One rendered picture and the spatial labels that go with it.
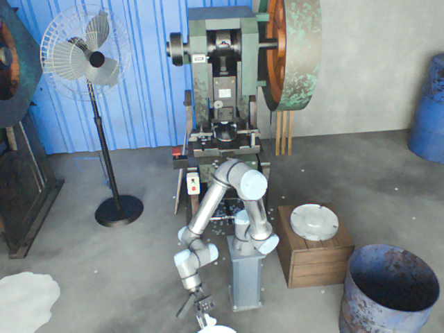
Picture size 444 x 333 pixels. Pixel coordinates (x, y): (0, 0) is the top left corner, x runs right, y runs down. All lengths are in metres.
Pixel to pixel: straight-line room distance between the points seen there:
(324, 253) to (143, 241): 1.31
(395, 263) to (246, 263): 0.82
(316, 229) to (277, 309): 0.53
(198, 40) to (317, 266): 1.51
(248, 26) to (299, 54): 0.38
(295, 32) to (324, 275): 1.45
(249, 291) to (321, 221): 0.61
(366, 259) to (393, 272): 0.17
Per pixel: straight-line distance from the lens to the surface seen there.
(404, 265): 2.29
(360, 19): 3.81
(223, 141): 2.36
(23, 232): 3.14
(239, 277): 2.16
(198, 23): 2.21
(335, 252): 2.34
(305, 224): 2.35
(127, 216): 3.02
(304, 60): 2.01
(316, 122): 4.04
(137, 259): 2.72
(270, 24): 2.65
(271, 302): 2.43
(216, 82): 2.30
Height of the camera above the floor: 1.96
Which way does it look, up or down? 34 degrees down
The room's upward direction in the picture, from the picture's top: 2 degrees counter-clockwise
